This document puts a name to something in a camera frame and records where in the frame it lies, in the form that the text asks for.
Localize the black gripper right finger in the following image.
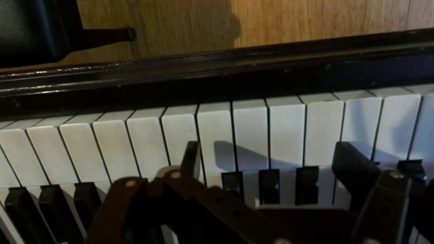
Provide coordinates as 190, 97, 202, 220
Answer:
331, 141, 434, 244

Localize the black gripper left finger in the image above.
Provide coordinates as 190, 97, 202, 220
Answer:
84, 140, 293, 244

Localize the black upright piano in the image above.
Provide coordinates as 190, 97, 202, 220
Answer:
0, 27, 434, 244

